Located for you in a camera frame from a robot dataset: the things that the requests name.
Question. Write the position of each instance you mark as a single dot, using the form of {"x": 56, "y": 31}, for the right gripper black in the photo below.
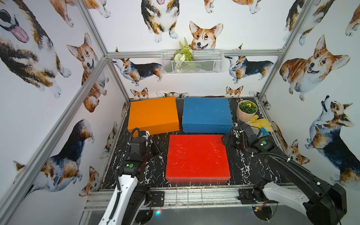
{"x": 230, "y": 142}

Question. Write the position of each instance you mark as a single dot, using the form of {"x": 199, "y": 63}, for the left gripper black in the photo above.
{"x": 152, "y": 146}

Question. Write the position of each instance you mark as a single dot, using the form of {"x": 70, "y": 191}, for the orange shoebox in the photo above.
{"x": 157, "y": 116}

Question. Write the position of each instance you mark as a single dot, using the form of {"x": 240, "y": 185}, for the red shoebox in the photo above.
{"x": 197, "y": 159}

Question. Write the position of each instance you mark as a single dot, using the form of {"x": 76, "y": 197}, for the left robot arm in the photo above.
{"x": 130, "y": 195}

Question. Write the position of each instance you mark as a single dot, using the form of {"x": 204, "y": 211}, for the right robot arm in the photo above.
{"x": 321, "y": 202}

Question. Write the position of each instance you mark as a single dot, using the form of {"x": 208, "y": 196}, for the blue cloth piece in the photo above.
{"x": 264, "y": 132}

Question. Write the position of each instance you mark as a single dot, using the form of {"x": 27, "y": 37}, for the yellow work glove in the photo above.
{"x": 257, "y": 122}

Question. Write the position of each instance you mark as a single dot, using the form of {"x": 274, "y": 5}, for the potted green plant with flower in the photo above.
{"x": 246, "y": 110}

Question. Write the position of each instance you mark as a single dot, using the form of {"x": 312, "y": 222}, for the blue shoebox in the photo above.
{"x": 207, "y": 115}

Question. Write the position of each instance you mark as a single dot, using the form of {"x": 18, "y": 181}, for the artificial fern with white flower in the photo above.
{"x": 182, "y": 59}

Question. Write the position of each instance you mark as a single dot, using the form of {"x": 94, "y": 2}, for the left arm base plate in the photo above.
{"x": 157, "y": 199}

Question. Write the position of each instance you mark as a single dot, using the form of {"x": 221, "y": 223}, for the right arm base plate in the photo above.
{"x": 253, "y": 196}

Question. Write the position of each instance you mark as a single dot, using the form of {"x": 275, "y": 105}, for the aluminium front rail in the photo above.
{"x": 198, "y": 197}

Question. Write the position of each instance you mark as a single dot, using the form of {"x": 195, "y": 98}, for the white wire mesh basket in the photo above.
{"x": 205, "y": 62}

